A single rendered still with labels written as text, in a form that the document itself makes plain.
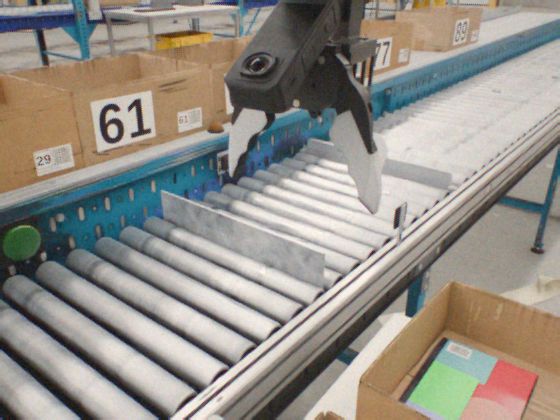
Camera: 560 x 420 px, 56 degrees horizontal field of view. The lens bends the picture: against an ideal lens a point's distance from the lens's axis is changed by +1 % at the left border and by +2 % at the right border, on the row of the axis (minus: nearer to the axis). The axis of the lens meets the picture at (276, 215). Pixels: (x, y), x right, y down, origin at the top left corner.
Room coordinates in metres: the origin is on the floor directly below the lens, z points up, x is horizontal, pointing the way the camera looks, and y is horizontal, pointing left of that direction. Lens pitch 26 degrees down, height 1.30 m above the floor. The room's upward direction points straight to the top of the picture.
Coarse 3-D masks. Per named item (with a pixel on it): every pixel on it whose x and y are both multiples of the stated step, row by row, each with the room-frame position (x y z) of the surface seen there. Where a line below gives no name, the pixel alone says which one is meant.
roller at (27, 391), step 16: (0, 352) 0.64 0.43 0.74; (0, 368) 0.60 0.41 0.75; (16, 368) 0.60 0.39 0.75; (0, 384) 0.57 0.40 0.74; (16, 384) 0.56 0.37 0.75; (32, 384) 0.57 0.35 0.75; (0, 400) 0.56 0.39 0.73; (16, 400) 0.54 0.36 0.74; (32, 400) 0.53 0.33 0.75; (48, 400) 0.53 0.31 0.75; (16, 416) 0.53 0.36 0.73; (32, 416) 0.51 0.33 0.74; (48, 416) 0.51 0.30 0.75; (64, 416) 0.51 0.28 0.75
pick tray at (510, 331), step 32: (448, 288) 0.67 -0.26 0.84; (416, 320) 0.59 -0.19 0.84; (448, 320) 0.67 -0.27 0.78; (480, 320) 0.65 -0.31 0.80; (512, 320) 0.62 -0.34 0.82; (544, 320) 0.60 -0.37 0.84; (384, 352) 0.51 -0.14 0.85; (416, 352) 0.60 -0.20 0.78; (512, 352) 0.61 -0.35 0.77; (544, 352) 0.59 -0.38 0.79; (384, 384) 0.52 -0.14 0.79; (544, 384) 0.56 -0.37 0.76; (384, 416) 0.44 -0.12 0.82; (416, 416) 0.42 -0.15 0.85; (544, 416) 0.50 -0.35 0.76
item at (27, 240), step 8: (24, 224) 0.88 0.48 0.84; (8, 232) 0.85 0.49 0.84; (16, 232) 0.86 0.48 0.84; (24, 232) 0.87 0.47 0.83; (32, 232) 0.88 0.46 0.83; (8, 240) 0.84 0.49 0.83; (16, 240) 0.85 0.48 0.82; (24, 240) 0.86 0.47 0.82; (32, 240) 0.87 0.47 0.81; (40, 240) 0.89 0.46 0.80; (8, 248) 0.84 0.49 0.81; (16, 248) 0.85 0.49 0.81; (24, 248) 0.86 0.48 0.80; (32, 248) 0.87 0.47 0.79; (8, 256) 0.84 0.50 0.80; (16, 256) 0.85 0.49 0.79; (24, 256) 0.86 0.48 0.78
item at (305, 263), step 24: (168, 192) 1.10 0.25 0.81; (168, 216) 1.10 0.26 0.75; (192, 216) 1.05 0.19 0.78; (216, 216) 1.00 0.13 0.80; (216, 240) 1.00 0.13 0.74; (240, 240) 0.96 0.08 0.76; (264, 240) 0.91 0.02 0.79; (288, 240) 0.88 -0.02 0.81; (288, 264) 0.87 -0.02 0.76; (312, 264) 0.84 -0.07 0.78
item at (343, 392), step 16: (400, 320) 0.71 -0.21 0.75; (384, 336) 0.67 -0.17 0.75; (368, 352) 0.63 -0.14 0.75; (352, 368) 0.59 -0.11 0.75; (336, 384) 0.56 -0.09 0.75; (352, 384) 0.56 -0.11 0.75; (320, 400) 0.53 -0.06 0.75; (336, 400) 0.53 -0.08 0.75; (352, 400) 0.53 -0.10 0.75; (352, 416) 0.50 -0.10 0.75
